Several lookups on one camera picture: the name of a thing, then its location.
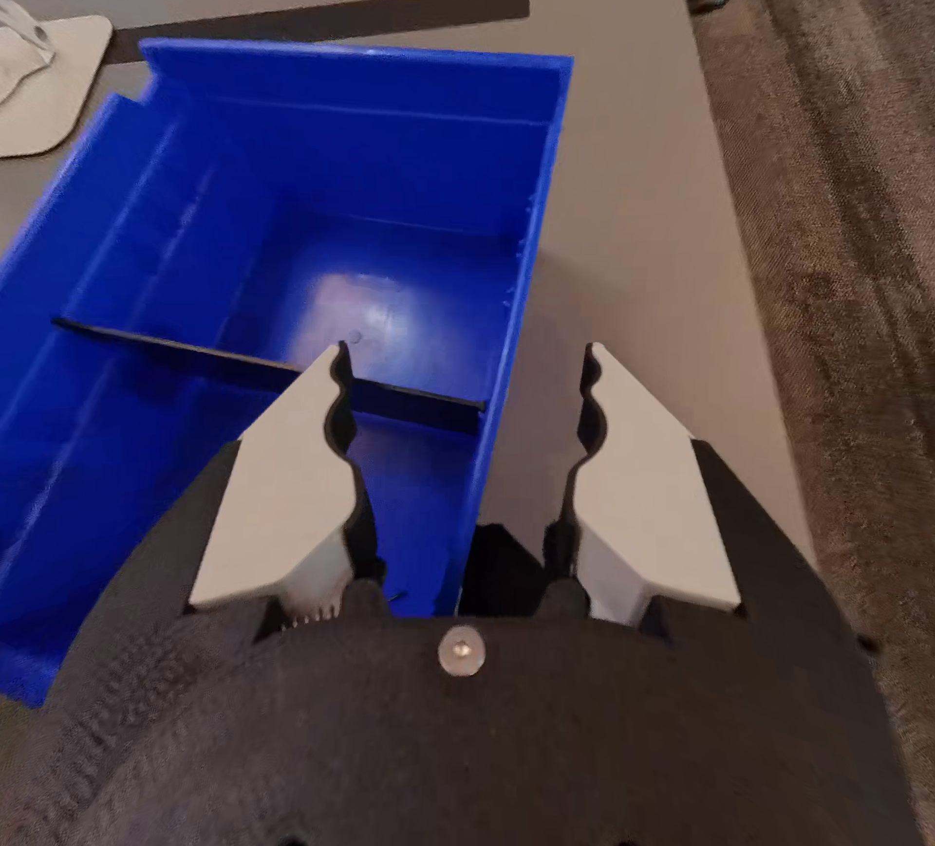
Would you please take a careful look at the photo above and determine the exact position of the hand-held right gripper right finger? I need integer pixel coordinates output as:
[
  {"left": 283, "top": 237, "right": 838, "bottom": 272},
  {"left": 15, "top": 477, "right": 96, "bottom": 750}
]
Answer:
[{"left": 544, "top": 342, "right": 742, "bottom": 624}]

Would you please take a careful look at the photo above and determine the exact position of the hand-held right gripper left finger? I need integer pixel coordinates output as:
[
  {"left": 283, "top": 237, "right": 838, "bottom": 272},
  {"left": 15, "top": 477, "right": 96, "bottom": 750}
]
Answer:
[{"left": 188, "top": 342, "right": 386, "bottom": 624}]

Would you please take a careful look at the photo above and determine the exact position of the black bin divider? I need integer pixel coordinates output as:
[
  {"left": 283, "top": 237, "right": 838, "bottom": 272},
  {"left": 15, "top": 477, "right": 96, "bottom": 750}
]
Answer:
[{"left": 53, "top": 316, "right": 489, "bottom": 434}]

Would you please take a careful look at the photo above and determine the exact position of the blue plastic bin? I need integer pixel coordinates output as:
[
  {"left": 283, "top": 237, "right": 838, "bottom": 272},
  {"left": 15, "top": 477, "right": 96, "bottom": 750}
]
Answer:
[{"left": 0, "top": 37, "right": 576, "bottom": 708}]

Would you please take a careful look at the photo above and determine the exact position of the dark table cable tray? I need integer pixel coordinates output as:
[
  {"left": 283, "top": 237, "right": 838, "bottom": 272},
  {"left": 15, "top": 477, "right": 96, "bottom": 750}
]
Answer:
[{"left": 102, "top": 0, "right": 530, "bottom": 66}]

